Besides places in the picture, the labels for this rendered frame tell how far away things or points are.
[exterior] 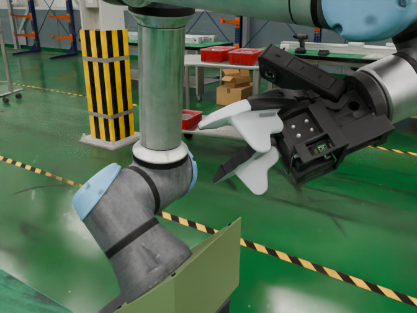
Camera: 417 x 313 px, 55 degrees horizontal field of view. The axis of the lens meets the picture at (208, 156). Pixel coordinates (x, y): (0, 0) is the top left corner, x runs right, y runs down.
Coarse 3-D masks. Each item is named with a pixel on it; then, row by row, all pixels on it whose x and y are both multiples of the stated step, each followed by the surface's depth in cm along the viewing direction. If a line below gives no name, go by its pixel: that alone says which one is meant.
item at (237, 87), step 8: (224, 72) 556; (232, 72) 565; (240, 72) 572; (248, 72) 560; (224, 80) 547; (232, 80) 546; (240, 80) 548; (248, 80) 558; (224, 88) 549; (232, 88) 547; (240, 88) 547; (248, 88) 556; (280, 88) 511; (224, 96) 552; (232, 96) 546; (240, 96) 540; (248, 96) 560; (224, 104) 557
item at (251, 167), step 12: (240, 156) 50; (252, 156) 50; (264, 156) 49; (276, 156) 49; (228, 168) 51; (240, 168) 51; (252, 168) 50; (264, 168) 49; (216, 180) 52; (252, 180) 50; (264, 180) 49; (264, 192) 49
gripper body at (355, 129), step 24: (360, 72) 45; (312, 96) 44; (360, 96) 45; (288, 120) 44; (312, 120) 43; (336, 120) 44; (360, 120) 43; (384, 120) 43; (288, 144) 42; (312, 144) 42; (336, 144) 41; (360, 144) 42; (288, 168) 46; (312, 168) 44; (336, 168) 47
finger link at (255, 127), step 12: (228, 108) 39; (240, 108) 39; (204, 120) 39; (216, 120) 38; (228, 120) 39; (240, 120) 39; (252, 120) 40; (264, 120) 41; (276, 120) 42; (240, 132) 39; (252, 132) 39; (264, 132) 40; (276, 132) 41; (252, 144) 38; (264, 144) 39
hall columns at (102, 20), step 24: (96, 24) 380; (120, 24) 376; (96, 48) 368; (120, 48) 379; (96, 72) 378; (120, 72) 385; (96, 96) 388; (120, 96) 392; (96, 120) 399; (120, 120) 398
